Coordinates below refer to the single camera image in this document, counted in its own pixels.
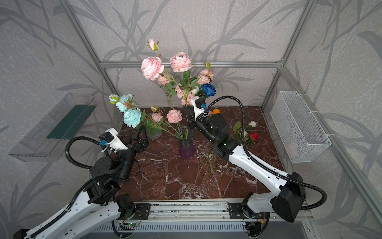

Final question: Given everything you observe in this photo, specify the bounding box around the red rose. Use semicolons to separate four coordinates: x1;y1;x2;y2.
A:
249;132;258;141

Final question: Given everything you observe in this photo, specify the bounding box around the clear frosted glass vase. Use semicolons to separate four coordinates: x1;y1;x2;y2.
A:
146;126;162;140

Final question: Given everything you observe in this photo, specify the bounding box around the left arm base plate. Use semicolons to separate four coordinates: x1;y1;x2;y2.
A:
120;203;151;221

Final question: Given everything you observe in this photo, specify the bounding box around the aluminium front rail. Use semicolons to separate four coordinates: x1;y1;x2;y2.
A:
71;199;314;223

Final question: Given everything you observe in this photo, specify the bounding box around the pink ranunculus stem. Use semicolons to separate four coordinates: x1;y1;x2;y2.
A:
175;84;195;140

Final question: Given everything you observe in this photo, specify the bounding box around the white wire mesh basket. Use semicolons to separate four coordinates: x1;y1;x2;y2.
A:
271;91;331;163

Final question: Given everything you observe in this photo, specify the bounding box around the pale green hydrangea stem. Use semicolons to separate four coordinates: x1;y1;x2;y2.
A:
108;94;151;129

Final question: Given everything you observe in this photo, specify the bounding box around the orange rose stem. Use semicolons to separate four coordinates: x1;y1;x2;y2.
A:
211;109;221;115

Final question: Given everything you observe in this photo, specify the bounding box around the white rosebud stem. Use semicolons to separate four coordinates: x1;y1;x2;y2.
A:
232;120;257;133

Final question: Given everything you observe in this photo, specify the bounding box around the purple blue glass vase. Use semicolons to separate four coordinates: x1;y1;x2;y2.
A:
179;126;196;159

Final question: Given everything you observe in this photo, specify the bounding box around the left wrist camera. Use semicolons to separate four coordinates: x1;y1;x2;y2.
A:
98;128;128;153

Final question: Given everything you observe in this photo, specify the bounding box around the pink white carnation stem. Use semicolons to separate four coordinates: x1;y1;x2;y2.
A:
157;74;177;109

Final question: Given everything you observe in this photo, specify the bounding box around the pink rose bouquet stem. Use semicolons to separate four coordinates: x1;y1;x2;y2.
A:
140;39;199;89

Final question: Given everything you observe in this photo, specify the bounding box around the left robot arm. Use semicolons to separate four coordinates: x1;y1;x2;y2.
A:
13;131;149;239

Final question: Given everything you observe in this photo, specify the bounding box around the white rose stem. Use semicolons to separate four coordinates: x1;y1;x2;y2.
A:
191;87;200;96

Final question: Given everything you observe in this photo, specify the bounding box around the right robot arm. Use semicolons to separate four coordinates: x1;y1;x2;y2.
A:
184;96;327;223

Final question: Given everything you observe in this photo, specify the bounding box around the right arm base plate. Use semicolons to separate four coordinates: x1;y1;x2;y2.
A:
226;203;266;220

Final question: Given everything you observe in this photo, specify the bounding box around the pink peony stem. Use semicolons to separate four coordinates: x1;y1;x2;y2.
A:
148;106;189;140

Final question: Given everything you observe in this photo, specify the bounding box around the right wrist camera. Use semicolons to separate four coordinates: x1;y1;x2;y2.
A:
192;96;209;122

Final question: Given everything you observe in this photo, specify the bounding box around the green circuit board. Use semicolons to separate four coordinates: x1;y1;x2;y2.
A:
119;222;140;231

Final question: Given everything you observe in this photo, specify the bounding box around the blue rose stem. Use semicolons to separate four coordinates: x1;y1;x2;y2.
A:
201;83;216;97

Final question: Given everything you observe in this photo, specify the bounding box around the clear acrylic wall shelf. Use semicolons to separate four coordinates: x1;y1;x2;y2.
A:
9;93;97;162

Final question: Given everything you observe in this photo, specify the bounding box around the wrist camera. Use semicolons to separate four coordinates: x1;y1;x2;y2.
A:
192;96;209;122
98;128;128;153

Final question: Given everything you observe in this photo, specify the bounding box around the pink lisianthus flower stem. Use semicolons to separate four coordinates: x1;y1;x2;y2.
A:
197;62;214;85

